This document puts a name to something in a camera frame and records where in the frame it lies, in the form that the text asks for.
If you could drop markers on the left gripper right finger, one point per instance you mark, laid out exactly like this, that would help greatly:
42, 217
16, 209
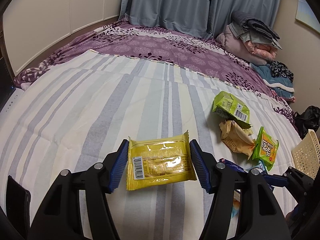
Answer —
260, 216

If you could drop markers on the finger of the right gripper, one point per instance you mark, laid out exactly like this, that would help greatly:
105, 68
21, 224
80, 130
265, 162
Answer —
276, 180

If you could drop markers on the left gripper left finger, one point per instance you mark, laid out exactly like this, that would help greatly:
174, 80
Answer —
59, 217

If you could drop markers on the green orange cracker pack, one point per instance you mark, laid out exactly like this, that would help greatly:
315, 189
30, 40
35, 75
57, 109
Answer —
265, 149

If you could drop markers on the dark blue biscuit pack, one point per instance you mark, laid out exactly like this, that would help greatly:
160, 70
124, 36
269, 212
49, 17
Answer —
231, 164

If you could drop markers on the yellow snack packet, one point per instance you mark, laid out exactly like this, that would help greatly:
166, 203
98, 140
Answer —
159, 162

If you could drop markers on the light blue snack pack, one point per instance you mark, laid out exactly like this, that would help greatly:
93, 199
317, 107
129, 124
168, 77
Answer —
237, 193

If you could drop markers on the cream perforated plastic basket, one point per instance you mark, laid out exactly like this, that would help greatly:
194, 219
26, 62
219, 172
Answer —
306, 155

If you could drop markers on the tan pastry snack pack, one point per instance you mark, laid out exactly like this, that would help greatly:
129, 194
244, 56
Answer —
234, 137

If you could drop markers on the black bag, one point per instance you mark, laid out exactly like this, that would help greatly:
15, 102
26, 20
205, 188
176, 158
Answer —
309, 119

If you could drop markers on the green wafer snack pack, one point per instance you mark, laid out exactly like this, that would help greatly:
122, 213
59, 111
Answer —
230, 107

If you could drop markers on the blue white folded blanket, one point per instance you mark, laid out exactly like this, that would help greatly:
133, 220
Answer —
282, 86

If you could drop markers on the striped white blue sheet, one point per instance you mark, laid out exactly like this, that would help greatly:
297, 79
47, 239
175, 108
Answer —
81, 110

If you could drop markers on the black white patterned cloth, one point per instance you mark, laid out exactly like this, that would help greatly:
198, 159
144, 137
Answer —
279, 69

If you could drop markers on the pink folded quilt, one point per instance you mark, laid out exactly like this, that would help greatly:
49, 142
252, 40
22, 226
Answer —
256, 53

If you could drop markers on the purple floral bedspread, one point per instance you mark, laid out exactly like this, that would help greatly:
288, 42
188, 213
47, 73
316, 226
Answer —
206, 56

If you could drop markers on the folded grey blankets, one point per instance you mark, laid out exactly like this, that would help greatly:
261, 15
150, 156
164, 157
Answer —
249, 28

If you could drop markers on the blue grey curtain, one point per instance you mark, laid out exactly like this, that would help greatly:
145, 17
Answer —
199, 18

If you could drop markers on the white wardrobe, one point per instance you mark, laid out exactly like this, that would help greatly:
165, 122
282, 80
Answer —
32, 26

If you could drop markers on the framed wall picture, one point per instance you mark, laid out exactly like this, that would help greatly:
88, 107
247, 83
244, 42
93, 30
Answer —
306, 16

